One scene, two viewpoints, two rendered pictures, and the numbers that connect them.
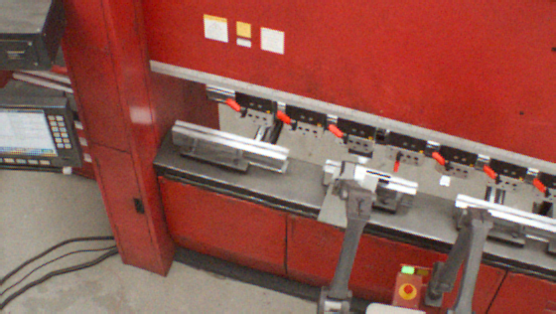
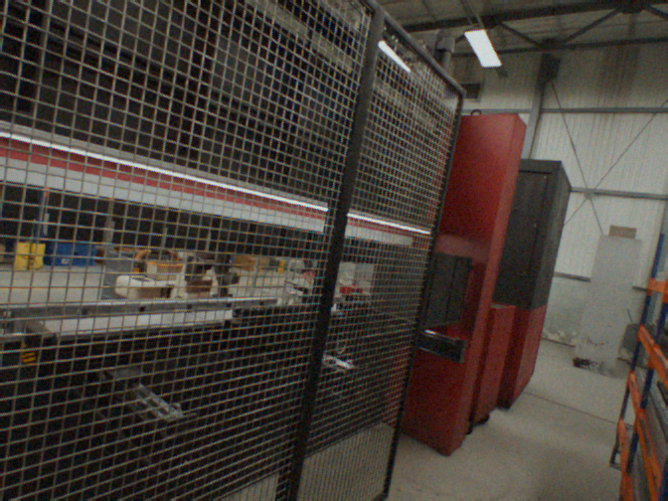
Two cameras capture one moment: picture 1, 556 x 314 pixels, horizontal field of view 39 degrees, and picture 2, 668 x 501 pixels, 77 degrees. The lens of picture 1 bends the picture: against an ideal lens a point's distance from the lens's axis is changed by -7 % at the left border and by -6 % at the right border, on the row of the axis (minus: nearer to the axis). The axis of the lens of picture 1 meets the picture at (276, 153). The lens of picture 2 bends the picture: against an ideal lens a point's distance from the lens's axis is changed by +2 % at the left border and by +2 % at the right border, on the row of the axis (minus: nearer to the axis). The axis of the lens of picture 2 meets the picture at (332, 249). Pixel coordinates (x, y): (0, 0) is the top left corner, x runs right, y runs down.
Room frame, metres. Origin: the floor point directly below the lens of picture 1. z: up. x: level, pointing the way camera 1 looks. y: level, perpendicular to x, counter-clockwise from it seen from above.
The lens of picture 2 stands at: (2.81, -2.62, 1.37)
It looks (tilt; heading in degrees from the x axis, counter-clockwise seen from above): 3 degrees down; 111
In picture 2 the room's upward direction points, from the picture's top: 10 degrees clockwise
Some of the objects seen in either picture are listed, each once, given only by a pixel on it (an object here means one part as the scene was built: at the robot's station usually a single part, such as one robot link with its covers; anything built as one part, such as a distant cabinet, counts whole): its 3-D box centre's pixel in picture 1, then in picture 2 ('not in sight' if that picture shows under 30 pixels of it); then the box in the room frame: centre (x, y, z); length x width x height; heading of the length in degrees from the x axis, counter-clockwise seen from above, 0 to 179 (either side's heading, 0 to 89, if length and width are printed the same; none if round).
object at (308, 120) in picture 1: (306, 114); (356, 250); (2.02, -0.11, 1.26); 0.15 x 0.09 x 0.17; 72
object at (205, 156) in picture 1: (213, 158); not in sight; (2.08, 0.26, 0.89); 0.30 x 0.05 x 0.03; 72
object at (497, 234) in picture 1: (490, 232); not in sight; (1.72, -0.89, 0.89); 0.30 x 0.05 x 0.03; 72
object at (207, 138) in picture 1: (229, 146); not in sight; (2.12, 0.20, 0.92); 0.50 x 0.06 x 0.10; 72
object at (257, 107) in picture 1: (256, 102); (373, 251); (2.08, 0.08, 1.26); 0.15 x 0.09 x 0.17; 72
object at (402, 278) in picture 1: (418, 294); not in sight; (1.51, -0.58, 0.75); 0.20 x 0.16 x 0.18; 79
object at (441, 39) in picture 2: not in sight; (435, 63); (2.23, 0.14, 2.53); 0.33 x 0.25 x 0.47; 72
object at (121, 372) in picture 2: not in sight; (116, 392); (1.91, -1.73, 0.81); 0.64 x 0.08 x 0.14; 162
